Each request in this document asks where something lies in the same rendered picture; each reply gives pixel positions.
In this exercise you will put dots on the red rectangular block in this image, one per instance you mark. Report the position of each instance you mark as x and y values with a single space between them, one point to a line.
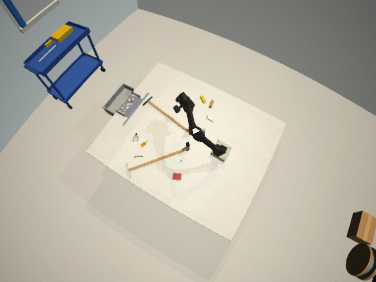
176 176

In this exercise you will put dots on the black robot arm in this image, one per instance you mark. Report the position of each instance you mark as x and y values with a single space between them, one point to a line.
200 135

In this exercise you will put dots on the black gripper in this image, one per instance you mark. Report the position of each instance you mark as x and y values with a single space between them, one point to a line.
177 108

